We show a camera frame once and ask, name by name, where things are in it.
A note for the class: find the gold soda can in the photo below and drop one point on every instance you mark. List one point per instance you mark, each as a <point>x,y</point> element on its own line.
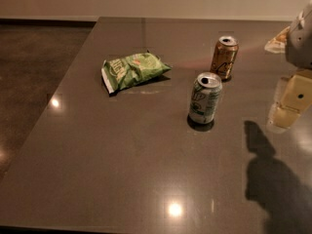
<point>225,53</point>

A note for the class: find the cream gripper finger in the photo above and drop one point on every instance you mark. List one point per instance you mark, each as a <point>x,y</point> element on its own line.
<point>293,95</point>
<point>277,45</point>

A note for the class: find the green chip bag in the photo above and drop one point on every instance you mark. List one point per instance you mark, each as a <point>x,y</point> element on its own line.
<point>127,72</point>

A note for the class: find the green white 7up can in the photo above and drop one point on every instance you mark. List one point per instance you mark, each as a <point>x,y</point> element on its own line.
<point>206,91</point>

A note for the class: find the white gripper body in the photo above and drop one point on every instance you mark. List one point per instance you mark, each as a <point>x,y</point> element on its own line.
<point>300,43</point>

